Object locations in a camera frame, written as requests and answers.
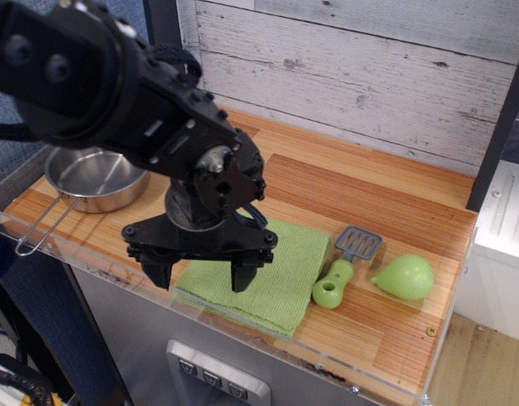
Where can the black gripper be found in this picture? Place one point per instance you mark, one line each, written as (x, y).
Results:
(187, 231)

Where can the green cloth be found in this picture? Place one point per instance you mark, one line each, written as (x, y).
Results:
(278, 297)

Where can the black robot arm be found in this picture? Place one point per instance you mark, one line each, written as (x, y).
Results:
(81, 77)

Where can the clear acrylic table guard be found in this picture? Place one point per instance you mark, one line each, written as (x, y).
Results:
(373, 349)

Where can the silver button control panel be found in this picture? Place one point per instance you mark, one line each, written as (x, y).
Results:
(201, 379)

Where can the green grey toy spatula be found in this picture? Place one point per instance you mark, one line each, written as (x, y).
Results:
(354, 243)

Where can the green toy pear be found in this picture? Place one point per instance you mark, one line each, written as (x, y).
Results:
(408, 277)

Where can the yellow object at bottom left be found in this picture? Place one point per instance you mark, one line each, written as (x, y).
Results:
(42, 399)

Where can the white side cabinet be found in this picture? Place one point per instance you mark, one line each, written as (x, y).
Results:
(488, 292)

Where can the steel pan with wire handle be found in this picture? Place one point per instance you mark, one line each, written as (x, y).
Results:
(90, 180)

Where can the dark left shelf post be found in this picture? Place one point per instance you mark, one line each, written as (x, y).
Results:
(162, 23)

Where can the dark shelf post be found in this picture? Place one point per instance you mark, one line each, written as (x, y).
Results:
(162, 23)
(496, 145)

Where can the dark right shelf post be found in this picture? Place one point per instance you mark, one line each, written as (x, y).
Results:
(496, 145)

